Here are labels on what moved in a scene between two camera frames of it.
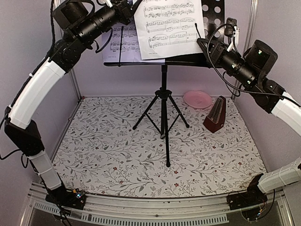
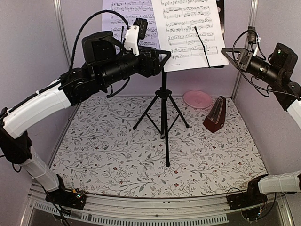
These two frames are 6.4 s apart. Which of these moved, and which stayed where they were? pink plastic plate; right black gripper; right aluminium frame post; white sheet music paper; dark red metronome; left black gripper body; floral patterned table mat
Moved: left black gripper body; white sheet music paper; right black gripper
Stayed: pink plastic plate; right aluminium frame post; dark red metronome; floral patterned table mat
